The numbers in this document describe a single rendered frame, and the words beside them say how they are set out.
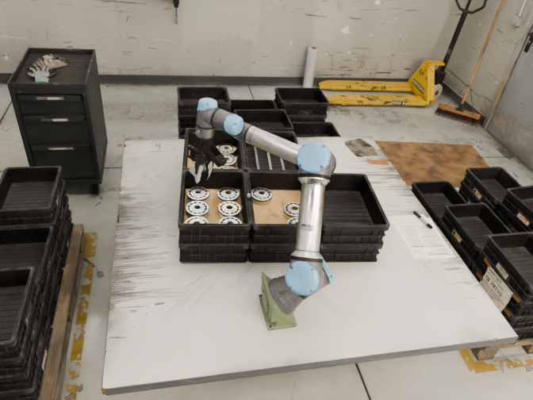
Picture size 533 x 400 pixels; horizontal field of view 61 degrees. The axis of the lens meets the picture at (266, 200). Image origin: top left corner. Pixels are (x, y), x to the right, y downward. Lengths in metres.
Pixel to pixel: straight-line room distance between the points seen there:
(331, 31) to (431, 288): 3.79
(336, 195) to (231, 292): 0.75
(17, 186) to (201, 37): 2.84
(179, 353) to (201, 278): 0.36
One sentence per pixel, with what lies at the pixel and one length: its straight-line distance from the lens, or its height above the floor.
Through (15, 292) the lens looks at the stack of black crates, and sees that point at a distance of 2.33.
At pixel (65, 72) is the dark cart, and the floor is 0.86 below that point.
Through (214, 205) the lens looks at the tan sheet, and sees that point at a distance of 2.10.
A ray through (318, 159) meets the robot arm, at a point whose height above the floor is 1.32.
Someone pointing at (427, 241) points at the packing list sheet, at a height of 0.70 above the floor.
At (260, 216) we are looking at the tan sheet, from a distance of 2.06.
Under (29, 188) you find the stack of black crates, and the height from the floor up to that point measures 0.49.
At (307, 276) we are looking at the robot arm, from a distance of 1.55.
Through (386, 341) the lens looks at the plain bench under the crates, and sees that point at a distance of 1.88.
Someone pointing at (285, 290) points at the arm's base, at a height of 0.85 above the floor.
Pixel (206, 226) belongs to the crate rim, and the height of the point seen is 0.93.
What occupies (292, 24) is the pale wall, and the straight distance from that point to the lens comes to 5.25.
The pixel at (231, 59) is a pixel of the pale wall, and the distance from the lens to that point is 5.25.
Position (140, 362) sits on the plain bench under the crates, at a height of 0.70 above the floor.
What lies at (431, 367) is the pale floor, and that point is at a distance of 2.79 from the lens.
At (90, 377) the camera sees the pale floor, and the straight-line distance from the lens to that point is 2.56.
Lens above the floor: 2.14
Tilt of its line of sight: 37 degrees down
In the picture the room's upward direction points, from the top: 7 degrees clockwise
